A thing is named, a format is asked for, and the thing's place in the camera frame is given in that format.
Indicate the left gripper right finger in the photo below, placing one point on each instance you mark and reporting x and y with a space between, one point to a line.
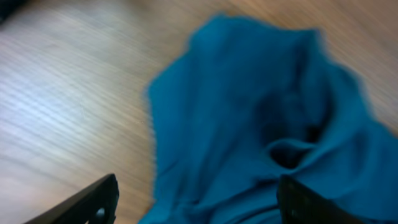
299 204

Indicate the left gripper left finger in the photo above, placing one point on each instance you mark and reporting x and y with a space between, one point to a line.
95 204

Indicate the blue t-shirt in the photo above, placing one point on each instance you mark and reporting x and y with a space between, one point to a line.
249 102

